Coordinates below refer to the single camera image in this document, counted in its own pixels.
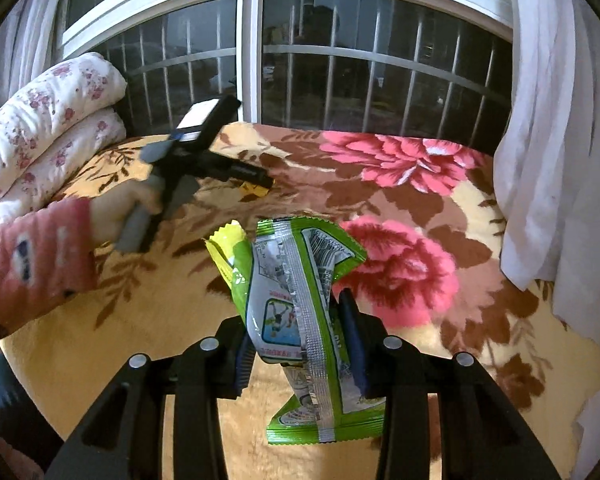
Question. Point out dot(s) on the person's dark trouser leg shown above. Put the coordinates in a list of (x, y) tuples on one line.
[(15, 410)]

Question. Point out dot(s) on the white floral folded quilt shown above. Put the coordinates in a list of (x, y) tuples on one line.
[(45, 125)]

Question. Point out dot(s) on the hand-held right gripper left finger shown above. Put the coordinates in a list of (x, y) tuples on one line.
[(242, 366)]

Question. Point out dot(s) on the white window frame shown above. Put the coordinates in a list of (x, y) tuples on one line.
[(251, 60)]

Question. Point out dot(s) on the metal window railing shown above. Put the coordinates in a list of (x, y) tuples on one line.
[(320, 50)]

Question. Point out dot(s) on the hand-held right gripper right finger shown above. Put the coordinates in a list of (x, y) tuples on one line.
[(355, 347)]

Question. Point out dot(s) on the person's left forearm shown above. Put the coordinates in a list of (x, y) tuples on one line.
[(30, 260)]

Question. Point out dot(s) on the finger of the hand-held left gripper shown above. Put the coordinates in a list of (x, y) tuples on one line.
[(240, 172)]

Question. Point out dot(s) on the white curtain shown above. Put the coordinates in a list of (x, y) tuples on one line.
[(25, 50), (555, 160)]

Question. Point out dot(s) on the yellow floral blanket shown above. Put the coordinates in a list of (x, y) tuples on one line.
[(430, 210)]

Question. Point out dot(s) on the green snack wrapper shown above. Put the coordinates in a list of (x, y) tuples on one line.
[(280, 300)]

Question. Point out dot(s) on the person's left hand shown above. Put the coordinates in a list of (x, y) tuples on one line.
[(112, 210)]

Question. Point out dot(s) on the yellow wrapper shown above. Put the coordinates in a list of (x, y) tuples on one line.
[(255, 190)]

